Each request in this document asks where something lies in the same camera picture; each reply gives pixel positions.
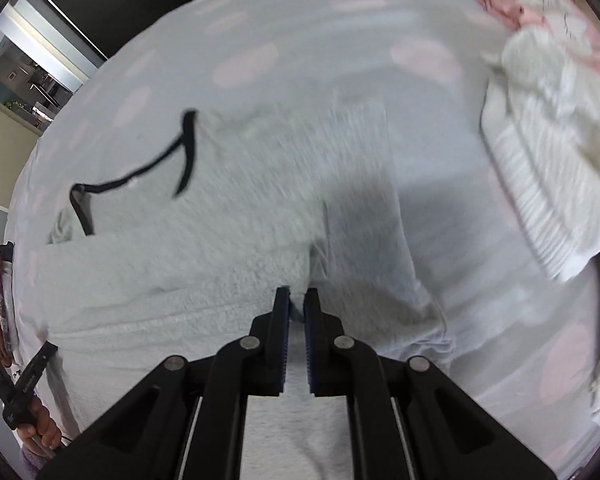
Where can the light grey folded garment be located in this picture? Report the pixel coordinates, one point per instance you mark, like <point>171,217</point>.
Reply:
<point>9,305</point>

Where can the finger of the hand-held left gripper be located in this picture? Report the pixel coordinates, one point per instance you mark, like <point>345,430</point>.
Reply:
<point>34,370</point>

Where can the person's left hand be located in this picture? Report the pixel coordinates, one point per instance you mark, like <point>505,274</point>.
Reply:
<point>42,420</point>

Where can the light grey fleece hoodie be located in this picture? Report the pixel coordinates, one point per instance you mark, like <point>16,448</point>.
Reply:
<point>240,200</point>

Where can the white ribbed knit sweater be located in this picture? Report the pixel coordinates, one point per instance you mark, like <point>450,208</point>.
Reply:
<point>545,150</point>

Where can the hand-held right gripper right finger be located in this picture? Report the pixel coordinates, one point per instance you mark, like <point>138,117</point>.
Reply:
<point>310,355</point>

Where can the open doorway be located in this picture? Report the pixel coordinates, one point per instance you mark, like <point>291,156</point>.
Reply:
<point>25,70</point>

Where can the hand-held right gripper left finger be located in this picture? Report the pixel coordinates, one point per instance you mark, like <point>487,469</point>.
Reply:
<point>279,355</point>

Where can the white blanket with pink dots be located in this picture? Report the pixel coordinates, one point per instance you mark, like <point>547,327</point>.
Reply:
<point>305,30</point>

